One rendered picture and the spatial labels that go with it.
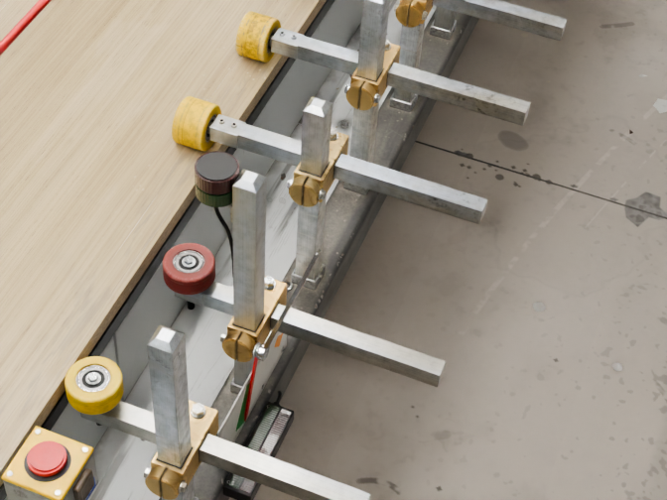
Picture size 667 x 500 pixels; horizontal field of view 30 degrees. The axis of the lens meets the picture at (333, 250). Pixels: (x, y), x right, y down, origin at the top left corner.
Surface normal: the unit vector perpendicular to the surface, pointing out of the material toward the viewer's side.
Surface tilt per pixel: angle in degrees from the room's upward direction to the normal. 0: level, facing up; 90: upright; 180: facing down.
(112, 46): 0
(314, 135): 90
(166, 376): 90
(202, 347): 0
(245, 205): 90
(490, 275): 0
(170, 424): 90
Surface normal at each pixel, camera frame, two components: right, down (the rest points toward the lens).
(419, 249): 0.05, -0.66
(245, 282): -0.37, 0.68
